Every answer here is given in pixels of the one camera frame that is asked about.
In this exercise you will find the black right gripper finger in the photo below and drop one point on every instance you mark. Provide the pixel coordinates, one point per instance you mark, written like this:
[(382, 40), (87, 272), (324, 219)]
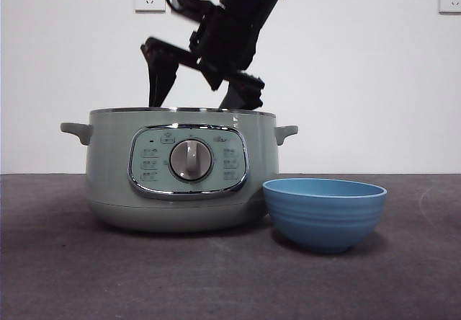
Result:
[(160, 75), (241, 98)]

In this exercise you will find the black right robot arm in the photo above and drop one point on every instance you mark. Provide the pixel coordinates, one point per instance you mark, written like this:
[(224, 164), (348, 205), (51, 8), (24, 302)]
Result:
[(234, 28)]

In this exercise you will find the pale green electric steamer pot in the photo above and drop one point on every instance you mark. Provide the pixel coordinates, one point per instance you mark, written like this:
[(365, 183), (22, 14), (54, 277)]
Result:
[(108, 176)]

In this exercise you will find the blue ribbed bowl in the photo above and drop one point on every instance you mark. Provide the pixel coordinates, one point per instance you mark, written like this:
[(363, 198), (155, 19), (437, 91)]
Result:
[(324, 222)]

